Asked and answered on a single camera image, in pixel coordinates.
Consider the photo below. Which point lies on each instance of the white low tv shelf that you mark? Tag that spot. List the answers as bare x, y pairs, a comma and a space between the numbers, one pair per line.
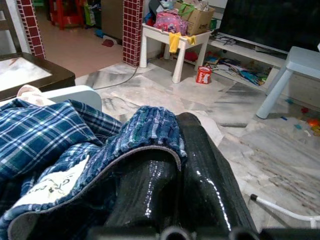
240, 48

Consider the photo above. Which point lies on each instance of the red tiled pillar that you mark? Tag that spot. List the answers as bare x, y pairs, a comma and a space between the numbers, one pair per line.
31, 25
132, 32

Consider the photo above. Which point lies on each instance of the small white table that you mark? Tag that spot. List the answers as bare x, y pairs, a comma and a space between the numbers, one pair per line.
155, 31

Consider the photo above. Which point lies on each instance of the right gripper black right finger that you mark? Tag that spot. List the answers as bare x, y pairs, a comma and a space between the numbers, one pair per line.
207, 180

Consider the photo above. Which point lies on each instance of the cream white garment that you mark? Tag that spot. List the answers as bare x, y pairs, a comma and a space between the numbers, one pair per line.
30, 93

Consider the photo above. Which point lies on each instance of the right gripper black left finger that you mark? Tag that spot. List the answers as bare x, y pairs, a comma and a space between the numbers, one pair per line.
150, 195

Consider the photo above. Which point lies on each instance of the blue plaid garment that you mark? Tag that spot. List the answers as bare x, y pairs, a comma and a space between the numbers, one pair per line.
37, 130

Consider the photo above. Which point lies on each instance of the maroon slipper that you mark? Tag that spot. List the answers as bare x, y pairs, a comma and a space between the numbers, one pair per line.
108, 43

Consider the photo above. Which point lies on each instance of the black television screen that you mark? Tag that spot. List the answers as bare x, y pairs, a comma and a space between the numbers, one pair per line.
270, 20

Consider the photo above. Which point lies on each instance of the red plastic stool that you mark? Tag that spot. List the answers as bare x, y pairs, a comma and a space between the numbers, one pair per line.
62, 15

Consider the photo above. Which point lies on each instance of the dark wood glass table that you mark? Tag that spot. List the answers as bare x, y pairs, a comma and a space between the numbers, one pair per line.
62, 77

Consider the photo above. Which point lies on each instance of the small yellow garment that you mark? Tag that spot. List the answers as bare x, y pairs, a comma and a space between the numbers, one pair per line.
174, 42

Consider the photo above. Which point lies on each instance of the red white carton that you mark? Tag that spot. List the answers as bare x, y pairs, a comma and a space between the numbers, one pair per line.
203, 75

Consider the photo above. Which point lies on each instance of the pink child backpack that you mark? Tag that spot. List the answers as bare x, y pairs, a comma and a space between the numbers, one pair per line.
170, 22

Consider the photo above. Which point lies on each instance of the brown cardboard box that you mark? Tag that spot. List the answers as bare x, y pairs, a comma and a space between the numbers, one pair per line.
200, 21

